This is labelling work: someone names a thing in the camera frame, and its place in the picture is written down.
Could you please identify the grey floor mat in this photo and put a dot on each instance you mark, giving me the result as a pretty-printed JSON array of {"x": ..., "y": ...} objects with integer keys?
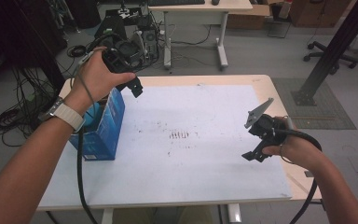
[{"x": 326, "y": 105}]

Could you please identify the wristwatch with white band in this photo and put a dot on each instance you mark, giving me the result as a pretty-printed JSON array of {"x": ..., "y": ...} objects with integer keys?
[{"x": 65, "y": 114}]

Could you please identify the black metal column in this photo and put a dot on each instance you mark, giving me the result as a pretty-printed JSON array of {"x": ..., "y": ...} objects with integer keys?
[{"x": 332, "y": 49}]

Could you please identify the person's right leg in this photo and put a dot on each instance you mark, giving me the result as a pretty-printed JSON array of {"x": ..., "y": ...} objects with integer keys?
[{"x": 194, "y": 215}]

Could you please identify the white table leg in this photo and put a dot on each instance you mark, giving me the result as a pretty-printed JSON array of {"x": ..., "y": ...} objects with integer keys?
[
  {"x": 108, "y": 216},
  {"x": 234, "y": 214}
]

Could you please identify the person's right hand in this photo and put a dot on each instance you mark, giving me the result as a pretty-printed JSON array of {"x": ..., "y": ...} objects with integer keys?
[{"x": 301, "y": 152}]

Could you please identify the brown cardboard box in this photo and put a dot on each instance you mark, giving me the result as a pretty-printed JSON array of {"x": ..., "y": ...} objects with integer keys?
[{"x": 248, "y": 17}]

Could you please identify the black keyboard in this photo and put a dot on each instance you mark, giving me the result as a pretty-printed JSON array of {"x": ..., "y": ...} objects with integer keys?
[{"x": 177, "y": 2}]

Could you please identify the large brown cabinet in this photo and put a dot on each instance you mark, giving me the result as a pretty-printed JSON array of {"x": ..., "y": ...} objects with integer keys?
[{"x": 320, "y": 12}]

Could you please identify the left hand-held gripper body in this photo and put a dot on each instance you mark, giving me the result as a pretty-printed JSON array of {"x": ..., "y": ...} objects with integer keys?
[{"x": 118, "y": 62}]

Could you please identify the person's left hand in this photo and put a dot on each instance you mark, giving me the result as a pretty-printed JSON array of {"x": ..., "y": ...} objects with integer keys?
[{"x": 96, "y": 81}]

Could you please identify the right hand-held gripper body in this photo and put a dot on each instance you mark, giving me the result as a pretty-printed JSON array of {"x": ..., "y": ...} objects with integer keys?
[{"x": 267, "y": 127}]

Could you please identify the black computer tower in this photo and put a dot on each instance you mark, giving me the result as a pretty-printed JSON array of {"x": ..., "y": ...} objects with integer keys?
[{"x": 110, "y": 25}]

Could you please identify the white desk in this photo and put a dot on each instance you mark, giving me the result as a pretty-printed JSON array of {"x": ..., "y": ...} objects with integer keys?
[{"x": 199, "y": 7}]

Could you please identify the blue cardboard box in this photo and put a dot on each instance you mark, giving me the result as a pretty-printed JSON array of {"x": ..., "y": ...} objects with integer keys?
[{"x": 105, "y": 133}]

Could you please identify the black computer mouse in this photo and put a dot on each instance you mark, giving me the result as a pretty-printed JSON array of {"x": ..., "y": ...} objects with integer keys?
[{"x": 215, "y": 2}]

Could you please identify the black office chair base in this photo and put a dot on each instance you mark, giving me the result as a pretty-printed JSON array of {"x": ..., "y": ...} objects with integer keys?
[{"x": 326, "y": 54}]

